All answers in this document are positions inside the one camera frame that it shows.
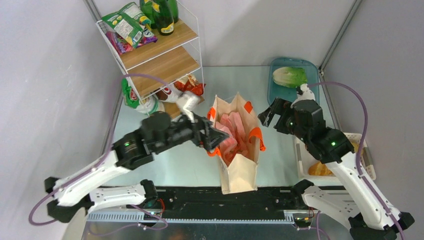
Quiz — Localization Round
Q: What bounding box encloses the pink plastic bag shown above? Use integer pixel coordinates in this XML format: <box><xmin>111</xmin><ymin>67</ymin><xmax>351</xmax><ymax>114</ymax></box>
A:
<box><xmin>215</xmin><ymin>112</ymin><xmax>249</xmax><ymax>166</ymax></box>

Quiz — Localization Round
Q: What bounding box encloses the beige floral tote bag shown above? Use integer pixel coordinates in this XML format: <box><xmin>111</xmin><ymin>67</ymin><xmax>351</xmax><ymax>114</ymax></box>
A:
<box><xmin>207</xmin><ymin>94</ymin><xmax>266</xmax><ymax>195</ymax></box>

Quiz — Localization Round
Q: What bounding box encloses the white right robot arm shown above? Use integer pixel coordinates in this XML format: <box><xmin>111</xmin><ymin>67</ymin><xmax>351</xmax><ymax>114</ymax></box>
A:
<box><xmin>258</xmin><ymin>98</ymin><xmax>415</xmax><ymax>240</ymax></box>

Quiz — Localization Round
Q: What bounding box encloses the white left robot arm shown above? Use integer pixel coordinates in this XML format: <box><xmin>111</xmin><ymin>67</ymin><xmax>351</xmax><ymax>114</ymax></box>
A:
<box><xmin>44</xmin><ymin>111</ymin><xmax>229</xmax><ymax>223</ymax></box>

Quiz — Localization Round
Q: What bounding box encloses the teal plastic tray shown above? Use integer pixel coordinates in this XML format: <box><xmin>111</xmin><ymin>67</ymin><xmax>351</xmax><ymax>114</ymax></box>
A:
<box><xmin>267</xmin><ymin>57</ymin><xmax>320</xmax><ymax>105</ymax></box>

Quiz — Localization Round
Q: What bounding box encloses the white plastic basket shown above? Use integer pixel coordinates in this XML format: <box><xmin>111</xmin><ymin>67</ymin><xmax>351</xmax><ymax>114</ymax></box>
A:
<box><xmin>293</xmin><ymin>136</ymin><xmax>377</xmax><ymax>187</ymax></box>

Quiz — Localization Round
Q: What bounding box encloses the green lettuce head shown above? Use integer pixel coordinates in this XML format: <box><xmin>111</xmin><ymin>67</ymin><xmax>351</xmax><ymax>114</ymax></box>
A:
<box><xmin>272</xmin><ymin>66</ymin><xmax>308</xmax><ymax>88</ymax></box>

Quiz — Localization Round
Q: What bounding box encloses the white brown snack bag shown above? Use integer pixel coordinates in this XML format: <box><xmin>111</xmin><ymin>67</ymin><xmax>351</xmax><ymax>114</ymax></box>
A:
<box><xmin>155</xmin><ymin>85</ymin><xmax>182</xmax><ymax>103</ymax></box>

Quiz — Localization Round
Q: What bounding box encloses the croissant bread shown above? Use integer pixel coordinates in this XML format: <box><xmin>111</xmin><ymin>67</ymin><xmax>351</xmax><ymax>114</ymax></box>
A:
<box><xmin>308</xmin><ymin>161</ymin><xmax>334</xmax><ymax>177</ymax></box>

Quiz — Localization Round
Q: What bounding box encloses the green white snack bag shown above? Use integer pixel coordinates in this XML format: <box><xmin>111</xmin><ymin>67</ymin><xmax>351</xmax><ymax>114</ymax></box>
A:
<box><xmin>121</xmin><ymin>78</ymin><xmax>165</xmax><ymax>115</ymax></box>

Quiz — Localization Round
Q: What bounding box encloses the green glass bottle front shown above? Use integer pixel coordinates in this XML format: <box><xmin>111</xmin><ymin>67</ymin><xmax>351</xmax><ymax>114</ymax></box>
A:
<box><xmin>152</xmin><ymin>0</ymin><xmax>174</xmax><ymax>36</ymax></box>

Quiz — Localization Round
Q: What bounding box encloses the green glass bottle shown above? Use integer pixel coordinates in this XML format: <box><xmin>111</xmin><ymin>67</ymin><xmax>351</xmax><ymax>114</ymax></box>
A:
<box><xmin>139</xmin><ymin>0</ymin><xmax>157</xmax><ymax>29</ymax></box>
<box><xmin>167</xmin><ymin>0</ymin><xmax>179</xmax><ymax>24</ymax></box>
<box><xmin>152</xmin><ymin>0</ymin><xmax>174</xmax><ymax>36</ymax></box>

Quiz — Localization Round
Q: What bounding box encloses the purple candy bag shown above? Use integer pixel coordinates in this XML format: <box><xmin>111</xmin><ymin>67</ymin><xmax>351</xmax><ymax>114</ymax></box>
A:
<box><xmin>105</xmin><ymin>31</ymin><xmax>158</xmax><ymax>55</ymax></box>

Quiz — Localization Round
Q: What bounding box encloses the green glass bottle back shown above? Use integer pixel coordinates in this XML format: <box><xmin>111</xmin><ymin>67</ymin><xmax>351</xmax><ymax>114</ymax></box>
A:
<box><xmin>167</xmin><ymin>0</ymin><xmax>179</xmax><ymax>24</ymax></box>

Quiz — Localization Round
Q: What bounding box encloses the green chips bag top shelf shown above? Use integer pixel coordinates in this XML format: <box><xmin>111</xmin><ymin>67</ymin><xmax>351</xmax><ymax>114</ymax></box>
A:
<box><xmin>101</xmin><ymin>2</ymin><xmax>146</xmax><ymax>48</ymax></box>

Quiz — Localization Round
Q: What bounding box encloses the green glass bottle middle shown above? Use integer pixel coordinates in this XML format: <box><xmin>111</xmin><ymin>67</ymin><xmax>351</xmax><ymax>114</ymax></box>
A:
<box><xmin>139</xmin><ymin>0</ymin><xmax>157</xmax><ymax>29</ymax></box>

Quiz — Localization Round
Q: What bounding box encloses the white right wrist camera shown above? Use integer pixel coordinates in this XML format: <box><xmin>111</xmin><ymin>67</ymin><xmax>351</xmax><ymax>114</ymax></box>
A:
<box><xmin>290</xmin><ymin>83</ymin><xmax>316</xmax><ymax>109</ymax></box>

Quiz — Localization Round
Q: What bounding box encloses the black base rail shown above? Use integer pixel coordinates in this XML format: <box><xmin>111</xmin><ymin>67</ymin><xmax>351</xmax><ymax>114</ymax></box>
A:
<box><xmin>139</xmin><ymin>186</ymin><xmax>316</xmax><ymax>221</ymax></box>

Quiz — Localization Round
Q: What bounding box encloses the white wire wooden shelf rack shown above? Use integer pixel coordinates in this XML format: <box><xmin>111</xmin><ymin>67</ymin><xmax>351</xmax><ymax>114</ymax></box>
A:
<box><xmin>96</xmin><ymin>3</ymin><xmax>204</xmax><ymax>98</ymax></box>

